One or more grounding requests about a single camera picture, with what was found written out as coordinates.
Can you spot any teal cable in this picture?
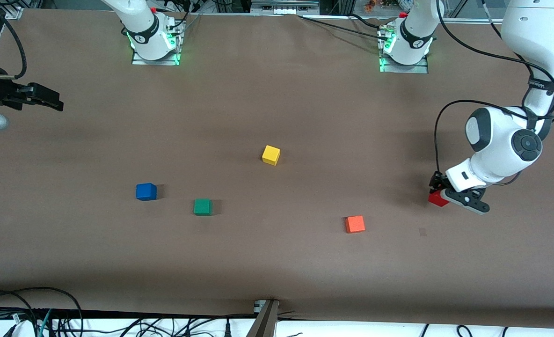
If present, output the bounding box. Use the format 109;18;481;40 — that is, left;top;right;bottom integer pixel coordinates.
37;309;53;337

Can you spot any black looped cable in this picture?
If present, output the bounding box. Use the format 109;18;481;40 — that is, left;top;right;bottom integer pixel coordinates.
0;286;84;337

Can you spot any orange cube block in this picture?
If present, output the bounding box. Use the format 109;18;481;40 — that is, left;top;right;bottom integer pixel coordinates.
345;215;366;234

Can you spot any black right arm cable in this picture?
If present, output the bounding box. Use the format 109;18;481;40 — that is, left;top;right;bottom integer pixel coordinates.
0;0;28;81

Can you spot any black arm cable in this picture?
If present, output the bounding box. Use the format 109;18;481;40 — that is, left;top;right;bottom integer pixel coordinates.
434;0;554;188
0;0;28;81

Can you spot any black cable across table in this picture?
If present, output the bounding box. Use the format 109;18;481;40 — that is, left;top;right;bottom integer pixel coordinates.
297;14;390;43

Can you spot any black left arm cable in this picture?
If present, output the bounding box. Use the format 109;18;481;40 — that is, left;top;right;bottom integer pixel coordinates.
434;0;554;188

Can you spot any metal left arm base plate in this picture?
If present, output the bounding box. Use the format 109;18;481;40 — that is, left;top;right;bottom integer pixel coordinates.
379;51;430;74

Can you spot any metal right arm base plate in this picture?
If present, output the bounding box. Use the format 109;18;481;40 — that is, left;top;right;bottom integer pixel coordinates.
131;47;180;66

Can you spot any blue cube block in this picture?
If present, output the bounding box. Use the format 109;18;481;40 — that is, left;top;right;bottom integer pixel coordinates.
136;183;157;202

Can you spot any red cube block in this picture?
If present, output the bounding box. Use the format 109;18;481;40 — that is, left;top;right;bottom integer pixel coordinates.
428;190;450;207

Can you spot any yellow cube block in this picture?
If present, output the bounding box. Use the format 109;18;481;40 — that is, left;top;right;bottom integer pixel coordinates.
262;145;281;166

